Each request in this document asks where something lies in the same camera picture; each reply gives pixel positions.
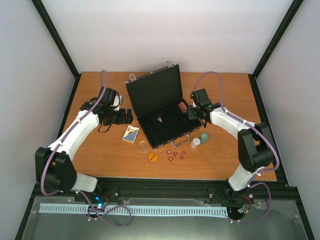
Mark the green poker chip stack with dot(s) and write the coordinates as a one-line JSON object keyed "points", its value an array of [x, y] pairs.
{"points": [[204, 137]]}

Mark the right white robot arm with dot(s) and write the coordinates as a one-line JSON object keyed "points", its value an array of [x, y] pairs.
{"points": [[256, 150]]}

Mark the clear plastic disc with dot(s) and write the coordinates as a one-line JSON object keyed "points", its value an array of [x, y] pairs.
{"points": [[143, 146]]}

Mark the white poker chip stack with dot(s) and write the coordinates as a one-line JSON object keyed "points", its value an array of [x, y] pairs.
{"points": [[195, 142]]}

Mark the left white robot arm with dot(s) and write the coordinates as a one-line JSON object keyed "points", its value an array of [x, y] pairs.
{"points": [[55, 171]]}

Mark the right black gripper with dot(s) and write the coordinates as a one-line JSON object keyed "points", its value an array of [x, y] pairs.
{"points": [[191, 115]]}

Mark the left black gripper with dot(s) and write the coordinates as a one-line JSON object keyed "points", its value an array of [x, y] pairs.
{"points": [[123, 119]]}

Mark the light blue cable duct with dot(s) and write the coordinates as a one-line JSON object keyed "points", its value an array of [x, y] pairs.
{"points": [[136, 210]]}

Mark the black frame post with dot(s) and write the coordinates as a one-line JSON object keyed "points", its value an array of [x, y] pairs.
{"points": [[284, 24], [46, 19]]}

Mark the red poker chip stack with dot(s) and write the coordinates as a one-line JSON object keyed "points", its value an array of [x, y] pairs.
{"points": [[183, 107]]}

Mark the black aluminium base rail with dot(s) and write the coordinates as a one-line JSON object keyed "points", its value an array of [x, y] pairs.
{"points": [[215, 191]]}

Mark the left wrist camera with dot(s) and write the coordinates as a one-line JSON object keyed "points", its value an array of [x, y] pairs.
{"points": [[118, 101]]}

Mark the orange dealer button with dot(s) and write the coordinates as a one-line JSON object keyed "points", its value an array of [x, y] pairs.
{"points": [[152, 157]]}

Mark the left black frame post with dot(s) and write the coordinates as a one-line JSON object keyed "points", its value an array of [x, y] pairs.
{"points": [[46, 19]]}

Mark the right black frame post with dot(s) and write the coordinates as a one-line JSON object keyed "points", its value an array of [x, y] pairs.
{"points": [[284, 24]]}

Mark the playing card deck box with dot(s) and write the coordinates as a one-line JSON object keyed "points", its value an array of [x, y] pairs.
{"points": [[130, 134]]}

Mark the black poker set case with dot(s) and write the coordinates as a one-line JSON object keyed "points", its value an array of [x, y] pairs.
{"points": [[158, 93]]}

